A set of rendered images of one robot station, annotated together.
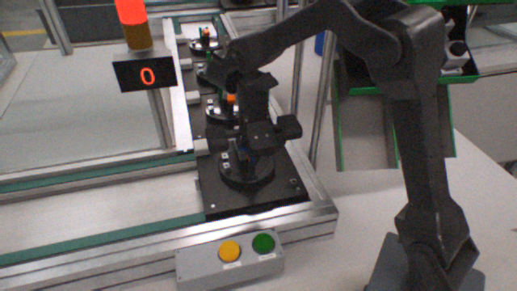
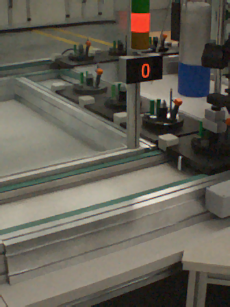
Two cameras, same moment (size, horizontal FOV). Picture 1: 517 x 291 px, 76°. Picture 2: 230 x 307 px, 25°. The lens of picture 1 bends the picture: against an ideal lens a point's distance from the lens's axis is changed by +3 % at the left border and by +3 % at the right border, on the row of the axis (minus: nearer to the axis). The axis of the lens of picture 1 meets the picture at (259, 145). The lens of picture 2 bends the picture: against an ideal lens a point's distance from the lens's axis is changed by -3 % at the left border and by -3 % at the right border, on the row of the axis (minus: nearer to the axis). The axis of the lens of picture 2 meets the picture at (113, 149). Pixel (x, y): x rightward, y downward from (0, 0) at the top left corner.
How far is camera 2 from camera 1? 1.01 m
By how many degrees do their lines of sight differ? 24
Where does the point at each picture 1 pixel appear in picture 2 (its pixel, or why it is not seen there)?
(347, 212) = not seen: outside the picture
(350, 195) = not seen: outside the picture
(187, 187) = (167, 172)
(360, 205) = not seen: outside the picture
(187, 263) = (221, 190)
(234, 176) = (213, 147)
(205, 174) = (186, 153)
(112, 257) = (165, 196)
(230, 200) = (220, 161)
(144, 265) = (185, 204)
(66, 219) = (87, 199)
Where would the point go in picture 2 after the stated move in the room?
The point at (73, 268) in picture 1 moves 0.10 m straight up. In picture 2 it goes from (143, 204) to (144, 164)
